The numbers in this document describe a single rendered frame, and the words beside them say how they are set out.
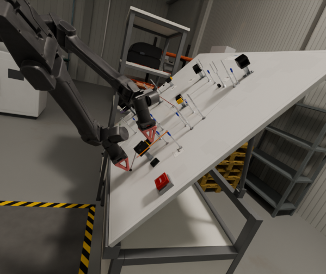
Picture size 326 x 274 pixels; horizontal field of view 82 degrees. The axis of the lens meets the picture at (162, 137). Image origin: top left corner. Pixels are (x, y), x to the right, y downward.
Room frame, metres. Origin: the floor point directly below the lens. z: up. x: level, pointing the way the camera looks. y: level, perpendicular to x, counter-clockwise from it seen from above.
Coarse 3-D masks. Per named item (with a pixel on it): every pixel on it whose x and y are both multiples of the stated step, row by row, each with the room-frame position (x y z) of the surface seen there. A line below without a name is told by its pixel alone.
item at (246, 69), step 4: (240, 56) 0.94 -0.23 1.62; (244, 56) 0.91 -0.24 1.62; (236, 60) 0.92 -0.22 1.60; (240, 60) 0.90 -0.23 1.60; (244, 60) 0.92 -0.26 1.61; (248, 60) 0.90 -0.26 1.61; (240, 64) 0.90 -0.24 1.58; (244, 64) 0.91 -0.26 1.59; (248, 64) 0.90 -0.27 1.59; (244, 68) 0.95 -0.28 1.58; (248, 68) 0.93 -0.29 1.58; (244, 72) 0.95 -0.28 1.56; (248, 72) 0.95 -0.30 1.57; (252, 72) 0.93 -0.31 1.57; (244, 76) 0.94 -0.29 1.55
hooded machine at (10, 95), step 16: (0, 48) 3.00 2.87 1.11; (0, 64) 2.94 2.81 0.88; (16, 64) 3.03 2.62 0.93; (0, 80) 2.93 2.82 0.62; (16, 80) 3.03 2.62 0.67; (0, 96) 2.93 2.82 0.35; (16, 96) 3.03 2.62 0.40; (32, 96) 3.13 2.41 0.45; (0, 112) 2.97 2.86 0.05; (16, 112) 3.03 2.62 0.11; (32, 112) 3.13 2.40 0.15
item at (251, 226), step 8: (216, 176) 0.99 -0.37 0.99; (224, 184) 0.91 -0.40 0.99; (232, 192) 0.84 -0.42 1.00; (240, 192) 0.81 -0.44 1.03; (232, 200) 0.82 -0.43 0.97; (240, 200) 0.79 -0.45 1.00; (240, 208) 0.76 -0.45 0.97; (248, 208) 0.74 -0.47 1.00; (248, 216) 0.71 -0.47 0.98; (256, 216) 0.70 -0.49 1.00; (248, 224) 0.69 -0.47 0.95; (256, 224) 0.68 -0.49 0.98; (248, 232) 0.68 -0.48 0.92; (240, 240) 0.69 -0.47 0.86; (248, 240) 0.68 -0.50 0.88; (240, 248) 0.67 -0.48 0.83
